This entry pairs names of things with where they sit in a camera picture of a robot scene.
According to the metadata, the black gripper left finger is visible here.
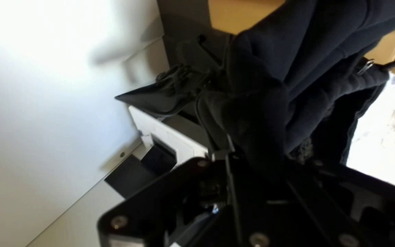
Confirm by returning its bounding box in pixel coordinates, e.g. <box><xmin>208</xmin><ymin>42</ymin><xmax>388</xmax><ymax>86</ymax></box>
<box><xmin>97</xmin><ymin>156</ymin><xmax>244</xmax><ymax>247</ymax></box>

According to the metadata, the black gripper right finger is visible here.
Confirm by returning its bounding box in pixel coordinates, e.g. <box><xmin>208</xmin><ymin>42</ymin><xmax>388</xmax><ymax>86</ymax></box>
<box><xmin>283</xmin><ymin>160</ymin><xmax>395</xmax><ymax>247</ymax></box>

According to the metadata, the black cloth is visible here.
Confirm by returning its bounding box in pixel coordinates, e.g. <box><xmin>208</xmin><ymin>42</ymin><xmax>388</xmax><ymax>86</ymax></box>
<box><xmin>194</xmin><ymin>0</ymin><xmax>395</xmax><ymax>180</ymax></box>

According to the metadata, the wooden bed headboard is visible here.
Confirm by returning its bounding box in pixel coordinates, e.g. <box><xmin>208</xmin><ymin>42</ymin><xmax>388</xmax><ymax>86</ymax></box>
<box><xmin>207</xmin><ymin>0</ymin><xmax>395</xmax><ymax>81</ymax></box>

